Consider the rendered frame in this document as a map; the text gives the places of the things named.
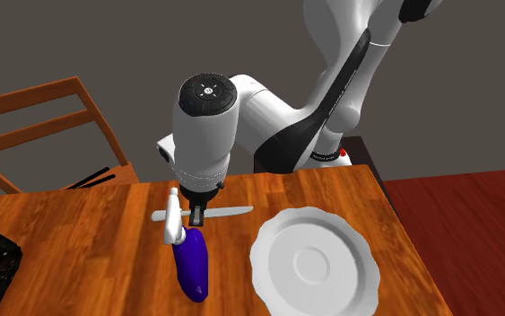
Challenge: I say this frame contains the wooden chair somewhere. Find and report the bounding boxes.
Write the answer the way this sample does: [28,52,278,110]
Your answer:
[0,75,142,197]

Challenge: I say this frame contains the white scalloped plate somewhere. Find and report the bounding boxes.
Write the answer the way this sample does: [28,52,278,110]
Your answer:
[248,206,382,316]

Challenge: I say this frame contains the dark robot stand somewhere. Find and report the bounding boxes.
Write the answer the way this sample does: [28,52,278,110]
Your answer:
[340,136,398,211]

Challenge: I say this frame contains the black stick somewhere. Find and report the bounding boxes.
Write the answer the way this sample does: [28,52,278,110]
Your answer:
[78,174,118,189]
[65,166,111,190]

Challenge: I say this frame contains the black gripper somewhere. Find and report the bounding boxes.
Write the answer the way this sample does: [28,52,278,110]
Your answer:
[178,180,226,228]

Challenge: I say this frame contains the wooden table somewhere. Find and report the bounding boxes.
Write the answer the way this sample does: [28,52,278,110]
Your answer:
[0,163,455,316]

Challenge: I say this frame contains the grey table knife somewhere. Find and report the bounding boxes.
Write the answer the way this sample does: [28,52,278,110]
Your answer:
[151,206,255,223]

